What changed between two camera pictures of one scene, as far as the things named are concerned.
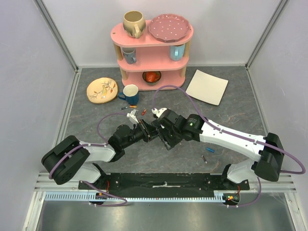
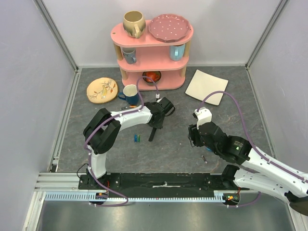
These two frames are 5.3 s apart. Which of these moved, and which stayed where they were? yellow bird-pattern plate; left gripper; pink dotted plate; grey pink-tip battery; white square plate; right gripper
Moved: left gripper; right gripper
Stayed: white square plate; yellow bird-pattern plate; grey pink-tip battery; pink dotted plate
